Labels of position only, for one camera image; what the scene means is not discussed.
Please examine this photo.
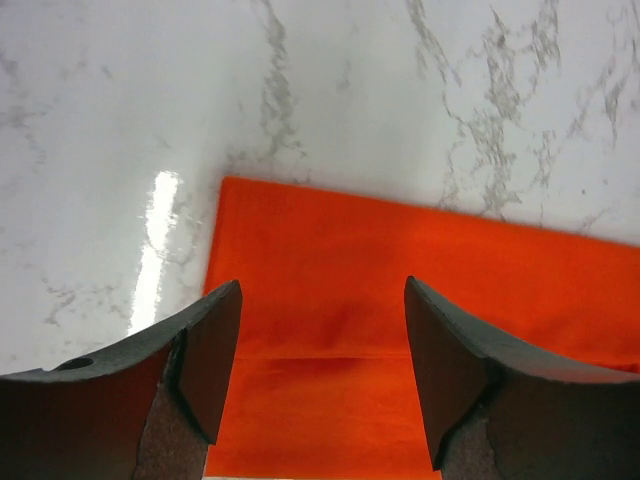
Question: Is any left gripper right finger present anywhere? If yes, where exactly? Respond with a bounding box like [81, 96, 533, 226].
[404, 278, 639, 479]

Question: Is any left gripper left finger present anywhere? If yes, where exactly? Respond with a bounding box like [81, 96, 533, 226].
[1, 281, 243, 479]

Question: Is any orange t-shirt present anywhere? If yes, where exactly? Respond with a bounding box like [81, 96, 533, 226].
[205, 177, 639, 479]

